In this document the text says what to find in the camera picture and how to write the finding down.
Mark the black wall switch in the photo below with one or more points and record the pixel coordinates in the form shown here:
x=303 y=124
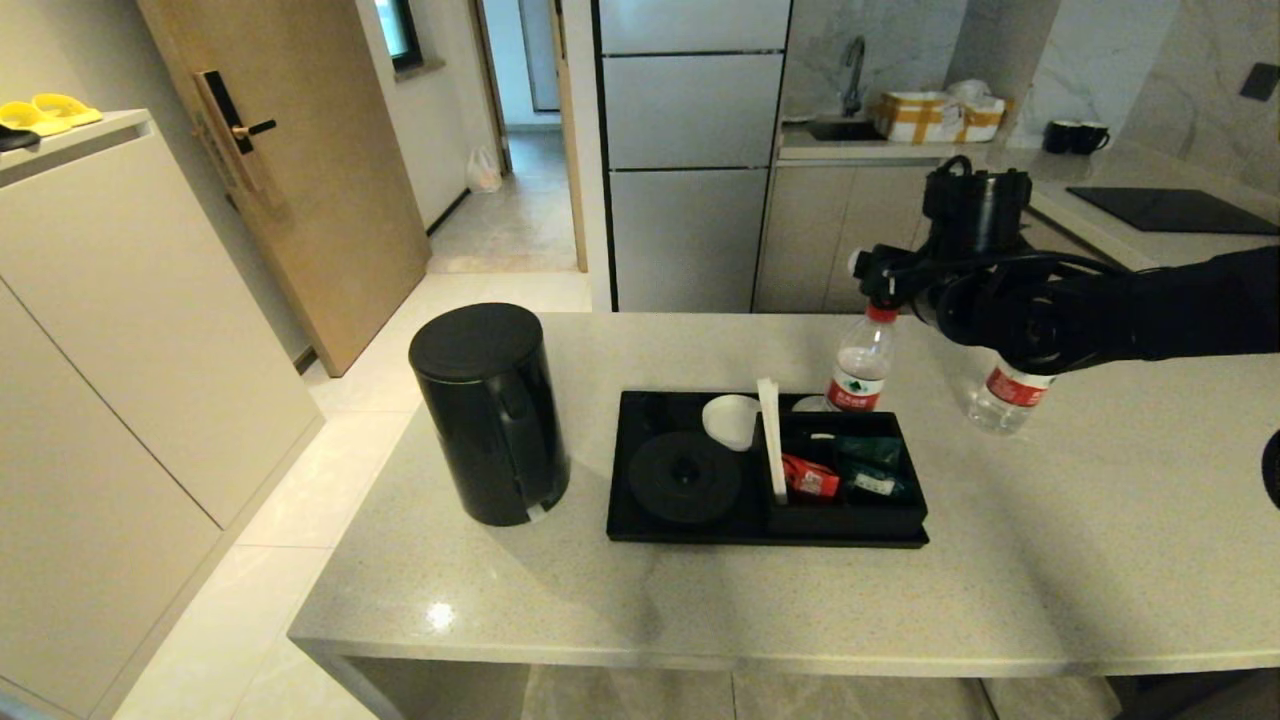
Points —
x=1259 y=82

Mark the cardboard box with yellow tape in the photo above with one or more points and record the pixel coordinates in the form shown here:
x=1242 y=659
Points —
x=935 y=120

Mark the dark sachet with white label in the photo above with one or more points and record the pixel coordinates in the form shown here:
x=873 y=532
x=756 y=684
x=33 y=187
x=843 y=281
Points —
x=822 y=436

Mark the long white sachet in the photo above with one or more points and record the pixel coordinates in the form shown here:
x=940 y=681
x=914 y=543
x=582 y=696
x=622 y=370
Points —
x=772 y=440

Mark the grey refrigerator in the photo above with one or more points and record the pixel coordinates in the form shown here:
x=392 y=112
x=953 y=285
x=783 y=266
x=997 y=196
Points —
x=690 y=150

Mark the black electric kettle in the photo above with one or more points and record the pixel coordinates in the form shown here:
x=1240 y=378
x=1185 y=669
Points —
x=490 y=420

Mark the yellow slipper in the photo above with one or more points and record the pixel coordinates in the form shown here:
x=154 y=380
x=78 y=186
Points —
x=65 y=107
x=30 y=119

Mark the metal kitchen faucet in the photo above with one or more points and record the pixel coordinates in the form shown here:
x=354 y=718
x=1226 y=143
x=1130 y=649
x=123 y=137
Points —
x=853 y=75

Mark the round black kettle base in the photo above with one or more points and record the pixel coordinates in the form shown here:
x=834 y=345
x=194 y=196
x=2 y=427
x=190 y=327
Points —
x=685 y=478

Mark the white plastic bag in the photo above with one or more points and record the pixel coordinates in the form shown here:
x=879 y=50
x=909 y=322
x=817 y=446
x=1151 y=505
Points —
x=483 y=172

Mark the black induction cooktop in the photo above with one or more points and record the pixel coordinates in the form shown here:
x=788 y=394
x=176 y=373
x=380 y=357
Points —
x=1170 y=210

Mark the white round coaster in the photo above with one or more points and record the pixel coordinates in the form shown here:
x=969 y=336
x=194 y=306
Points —
x=808 y=404
x=730 y=420

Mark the wooden door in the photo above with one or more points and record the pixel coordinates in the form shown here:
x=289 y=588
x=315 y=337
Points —
x=300 y=200

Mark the green tea packet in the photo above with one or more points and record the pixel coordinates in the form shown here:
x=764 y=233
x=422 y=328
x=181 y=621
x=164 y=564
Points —
x=872 y=452
x=876 y=486

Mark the dark kitchen sink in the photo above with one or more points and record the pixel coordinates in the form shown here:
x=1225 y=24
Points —
x=845 y=130

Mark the black mug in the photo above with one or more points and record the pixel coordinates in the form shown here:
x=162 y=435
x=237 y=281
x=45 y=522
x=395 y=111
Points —
x=1089 y=138
x=1056 y=137

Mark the black compartment organizer box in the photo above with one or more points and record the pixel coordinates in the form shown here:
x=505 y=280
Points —
x=850 y=515

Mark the red snack packet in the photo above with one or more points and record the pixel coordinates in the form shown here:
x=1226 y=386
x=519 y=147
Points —
x=810 y=477

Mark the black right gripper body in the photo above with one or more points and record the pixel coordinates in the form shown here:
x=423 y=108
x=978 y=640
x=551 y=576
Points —
x=900 y=280

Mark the beige kitchen base cabinets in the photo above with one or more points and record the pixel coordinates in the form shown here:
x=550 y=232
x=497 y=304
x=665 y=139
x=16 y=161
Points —
x=820 y=235

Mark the red-capped water bottle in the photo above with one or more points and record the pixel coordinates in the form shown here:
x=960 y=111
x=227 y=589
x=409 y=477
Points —
x=860 y=370
x=1005 y=395

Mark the white tall cabinet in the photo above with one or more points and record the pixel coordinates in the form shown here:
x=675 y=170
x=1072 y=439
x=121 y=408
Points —
x=130 y=350

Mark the black item on cabinet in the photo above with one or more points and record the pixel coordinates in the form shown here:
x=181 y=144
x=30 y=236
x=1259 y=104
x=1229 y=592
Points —
x=15 y=139

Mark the black serving tray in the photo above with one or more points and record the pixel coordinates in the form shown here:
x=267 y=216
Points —
x=690 y=535

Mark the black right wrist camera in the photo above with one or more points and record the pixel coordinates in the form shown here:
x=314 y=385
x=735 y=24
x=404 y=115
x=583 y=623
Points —
x=975 y=205

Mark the dark window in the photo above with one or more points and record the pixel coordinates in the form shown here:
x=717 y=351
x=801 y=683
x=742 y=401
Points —
x=398 y=35

